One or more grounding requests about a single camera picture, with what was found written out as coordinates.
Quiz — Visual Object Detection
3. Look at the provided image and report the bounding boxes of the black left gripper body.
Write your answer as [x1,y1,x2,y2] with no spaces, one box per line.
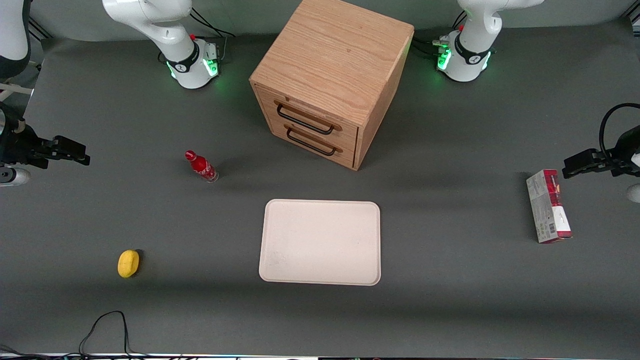
[614,126,640,177]

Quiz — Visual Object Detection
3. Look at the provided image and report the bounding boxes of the yellow lemon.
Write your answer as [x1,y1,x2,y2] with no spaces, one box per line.
[117,249,140,279]

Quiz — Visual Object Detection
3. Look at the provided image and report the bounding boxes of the black arm base cables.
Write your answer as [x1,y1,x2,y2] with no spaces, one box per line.
[190,7,236,63]
[412,10,468,57]

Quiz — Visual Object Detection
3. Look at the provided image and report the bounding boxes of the white metal stand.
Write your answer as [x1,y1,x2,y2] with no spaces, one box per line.
[0,80,33,103]

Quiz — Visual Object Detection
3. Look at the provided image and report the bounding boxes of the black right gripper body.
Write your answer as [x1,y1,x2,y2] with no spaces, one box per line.
[0,125,51,168]

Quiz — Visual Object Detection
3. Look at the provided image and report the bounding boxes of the black right arm base cables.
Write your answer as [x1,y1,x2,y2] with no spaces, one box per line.
[190,7,236,63]

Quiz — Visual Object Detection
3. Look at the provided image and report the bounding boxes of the black aluminium frame rail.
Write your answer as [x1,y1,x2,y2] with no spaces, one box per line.
[29,16,54,42]

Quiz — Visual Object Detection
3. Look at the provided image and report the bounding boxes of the black left arm base cables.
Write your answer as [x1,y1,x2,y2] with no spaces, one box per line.
[412,10,468,57]

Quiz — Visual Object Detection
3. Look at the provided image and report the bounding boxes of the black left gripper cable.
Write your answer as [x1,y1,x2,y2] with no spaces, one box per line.
[599,102,640,162]

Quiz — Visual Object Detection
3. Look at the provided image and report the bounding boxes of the black looped floor cable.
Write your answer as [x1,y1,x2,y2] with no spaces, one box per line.
[77,310,151,359]

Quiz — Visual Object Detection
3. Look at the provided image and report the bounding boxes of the red cola bottle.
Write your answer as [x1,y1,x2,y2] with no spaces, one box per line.
[184,150,219,184]

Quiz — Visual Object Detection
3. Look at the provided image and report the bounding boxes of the grey and red carton box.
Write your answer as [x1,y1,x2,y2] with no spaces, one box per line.
[526,169,573,244]

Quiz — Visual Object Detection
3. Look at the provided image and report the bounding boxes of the beige plastic tray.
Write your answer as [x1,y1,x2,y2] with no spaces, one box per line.
[258,199,382,287]

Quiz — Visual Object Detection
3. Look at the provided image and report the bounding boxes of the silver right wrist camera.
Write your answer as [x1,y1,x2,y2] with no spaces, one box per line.
[0,167,32,188]

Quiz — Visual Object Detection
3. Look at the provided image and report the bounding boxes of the wooden drawer cabinet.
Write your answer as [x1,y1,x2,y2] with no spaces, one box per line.
[249,0,415,172]

